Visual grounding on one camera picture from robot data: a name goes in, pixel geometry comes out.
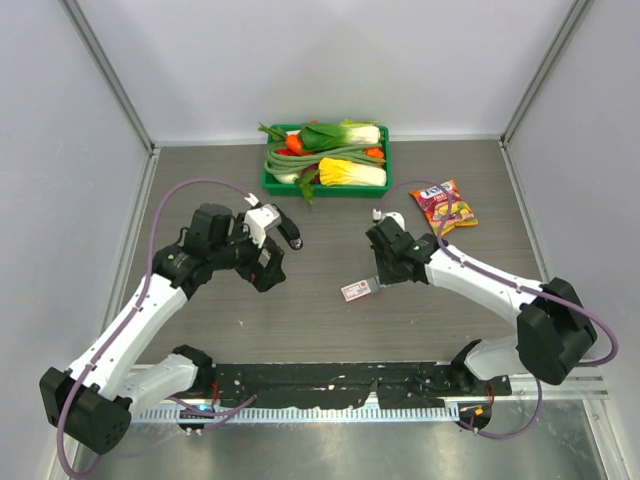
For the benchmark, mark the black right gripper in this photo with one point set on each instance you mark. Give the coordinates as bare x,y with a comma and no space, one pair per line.
384,276

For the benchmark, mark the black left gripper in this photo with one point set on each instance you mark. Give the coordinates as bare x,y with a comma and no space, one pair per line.
263,277

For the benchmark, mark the black deli stapler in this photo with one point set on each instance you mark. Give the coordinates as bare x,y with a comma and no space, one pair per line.
290,232

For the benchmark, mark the red white staple box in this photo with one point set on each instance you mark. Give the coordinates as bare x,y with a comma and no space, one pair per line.
360,289

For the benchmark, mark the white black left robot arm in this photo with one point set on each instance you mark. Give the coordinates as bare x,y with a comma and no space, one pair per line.
95,399

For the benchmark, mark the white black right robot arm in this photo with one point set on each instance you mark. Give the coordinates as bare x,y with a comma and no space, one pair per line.
552,334

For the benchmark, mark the Fox's candy bag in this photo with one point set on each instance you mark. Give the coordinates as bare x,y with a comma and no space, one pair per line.
445,211

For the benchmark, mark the green plastic tray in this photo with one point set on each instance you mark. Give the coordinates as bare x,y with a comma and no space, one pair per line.
306,184

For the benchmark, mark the toy green long beans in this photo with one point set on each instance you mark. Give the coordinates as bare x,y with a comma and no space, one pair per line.
277,163

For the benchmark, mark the toy yellow napa cabbage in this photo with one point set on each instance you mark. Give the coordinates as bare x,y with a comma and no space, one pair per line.
338,172

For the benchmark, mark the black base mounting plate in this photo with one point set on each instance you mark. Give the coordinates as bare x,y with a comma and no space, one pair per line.
396,385

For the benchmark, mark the toy orange carrot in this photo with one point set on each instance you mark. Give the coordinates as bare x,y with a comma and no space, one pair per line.
294,144

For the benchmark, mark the toy bok choy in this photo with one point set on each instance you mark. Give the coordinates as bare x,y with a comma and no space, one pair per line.
326,136

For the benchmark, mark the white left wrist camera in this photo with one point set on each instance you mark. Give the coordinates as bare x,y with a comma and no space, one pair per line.
260,220

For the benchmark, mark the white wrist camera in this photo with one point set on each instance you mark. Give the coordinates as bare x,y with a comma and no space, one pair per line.
378,216
260,220

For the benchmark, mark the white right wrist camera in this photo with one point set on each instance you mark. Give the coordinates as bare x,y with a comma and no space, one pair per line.
378,216

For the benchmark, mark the aluminium frame rail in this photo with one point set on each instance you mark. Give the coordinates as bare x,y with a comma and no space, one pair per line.
474,409

